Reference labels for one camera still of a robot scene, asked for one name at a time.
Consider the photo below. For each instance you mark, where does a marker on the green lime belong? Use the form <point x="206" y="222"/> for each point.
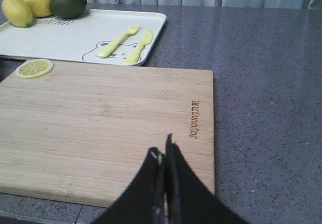
<point x="68" y="9"/>

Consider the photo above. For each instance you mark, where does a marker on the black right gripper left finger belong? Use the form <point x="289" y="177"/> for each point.
<point x="143" y="201"/>

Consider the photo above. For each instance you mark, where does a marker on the lemon slice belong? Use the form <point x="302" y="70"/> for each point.
<point x="31" y="69"/>

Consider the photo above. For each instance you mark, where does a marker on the yellow plastic fork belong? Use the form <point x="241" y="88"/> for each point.
<point x="107" y="50"/>

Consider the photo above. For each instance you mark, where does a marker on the rear yellow lemon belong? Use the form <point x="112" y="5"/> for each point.
<point x="40" y="8"/>

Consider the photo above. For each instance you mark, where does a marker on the yellow plastic knife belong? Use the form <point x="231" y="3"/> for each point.
<point x="146" y="40"/>

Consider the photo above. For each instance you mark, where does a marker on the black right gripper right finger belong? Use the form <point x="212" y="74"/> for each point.
<point x="188" y="200"/>

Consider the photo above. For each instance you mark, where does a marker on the front yellow lemon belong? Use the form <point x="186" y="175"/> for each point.
<point x="17" y="12"/>

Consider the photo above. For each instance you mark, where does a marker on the yellow lemon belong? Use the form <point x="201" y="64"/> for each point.
<point x="17" y="12"/>
<point x="40" y="8"/>

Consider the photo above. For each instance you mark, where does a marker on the wooden cutting board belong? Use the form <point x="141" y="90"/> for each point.
<point x="80" y="133"/>

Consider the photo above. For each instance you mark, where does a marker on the white bear tray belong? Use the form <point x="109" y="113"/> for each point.
<point x="81" y="39"/>

